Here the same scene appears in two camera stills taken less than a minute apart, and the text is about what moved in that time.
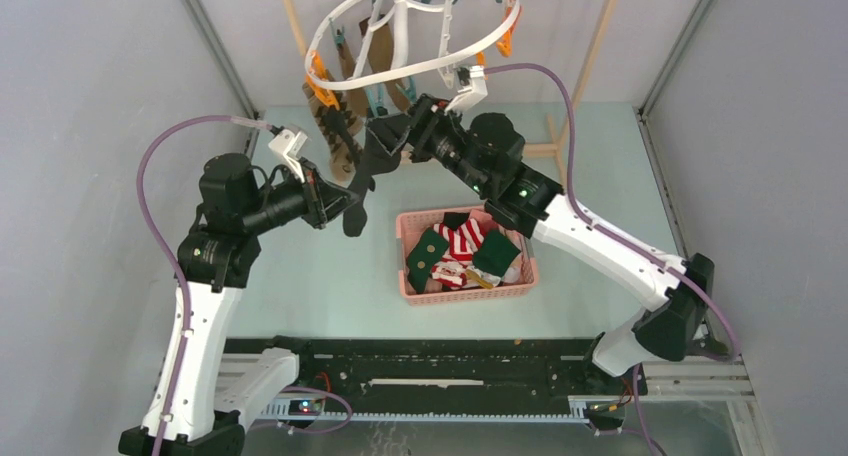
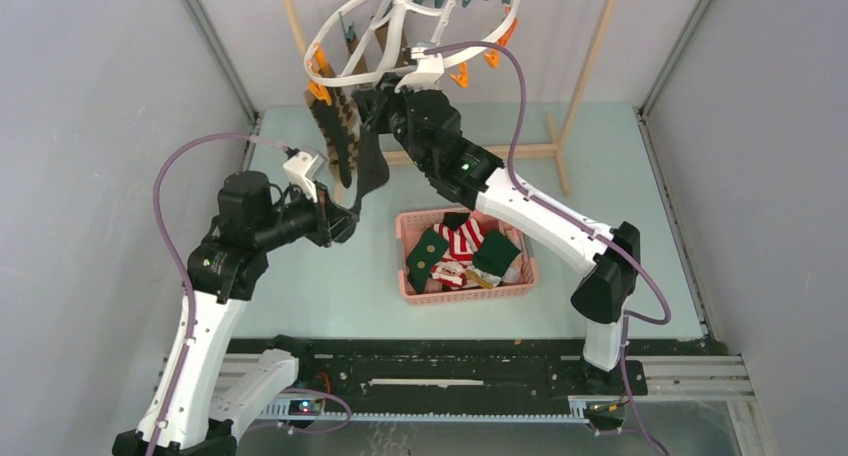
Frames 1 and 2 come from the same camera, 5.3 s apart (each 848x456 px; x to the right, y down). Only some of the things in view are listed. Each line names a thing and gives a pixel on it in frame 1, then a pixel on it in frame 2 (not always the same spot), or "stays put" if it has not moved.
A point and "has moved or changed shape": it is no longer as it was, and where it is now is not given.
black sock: [332, 119] has moved or changed shape
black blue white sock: [454, 219] stays put
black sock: [372, 161] has moved or changed shape
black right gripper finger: [389, 131] to [370, 103]
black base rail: [439, 378] stays put
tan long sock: [381, 56] to [382, 33]
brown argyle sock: [342, 167] has moved or changed shape
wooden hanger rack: [556, 145] stays put
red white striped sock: [462, 241] stays put
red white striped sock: [450, 272] stays put
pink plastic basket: [410, 224] stays put
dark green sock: [494, 254] stays put
